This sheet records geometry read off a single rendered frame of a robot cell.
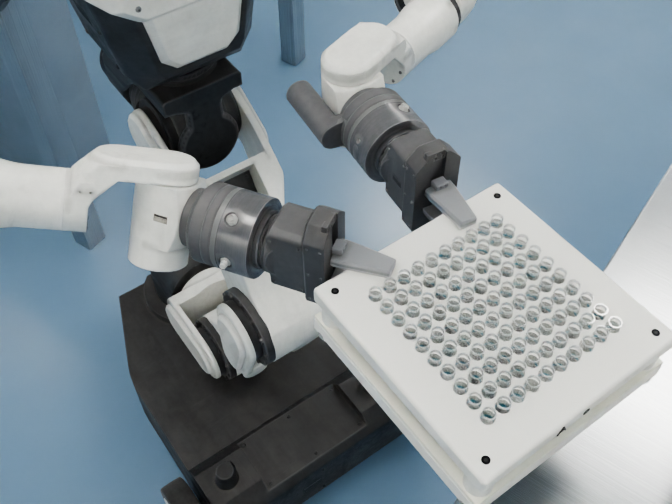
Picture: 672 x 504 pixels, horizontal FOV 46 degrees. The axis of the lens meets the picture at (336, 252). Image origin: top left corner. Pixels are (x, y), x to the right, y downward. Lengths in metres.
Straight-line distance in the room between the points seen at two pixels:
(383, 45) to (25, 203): 0.44
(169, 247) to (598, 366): 0.44
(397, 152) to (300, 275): 0.17
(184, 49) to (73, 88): 1.22
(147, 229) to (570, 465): 0.52
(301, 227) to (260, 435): 0.94
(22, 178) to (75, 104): 1.47
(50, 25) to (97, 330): 0.77
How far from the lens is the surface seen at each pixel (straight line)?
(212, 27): 1.09
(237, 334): 1.28
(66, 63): 2.24
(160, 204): 0.83
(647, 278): 1.08
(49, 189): 0.83
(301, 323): 1.29
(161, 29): 1.05
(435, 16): 1.08
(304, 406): 1.69
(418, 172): 0.82
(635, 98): 2.79
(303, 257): 0.77
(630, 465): 0.93
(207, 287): 1.69
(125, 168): 0.82
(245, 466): 1.61
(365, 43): 0.97
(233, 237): 0.79
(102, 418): 1.96
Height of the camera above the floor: 1.68
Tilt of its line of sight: 51 degrees down
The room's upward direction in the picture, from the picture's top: straight up
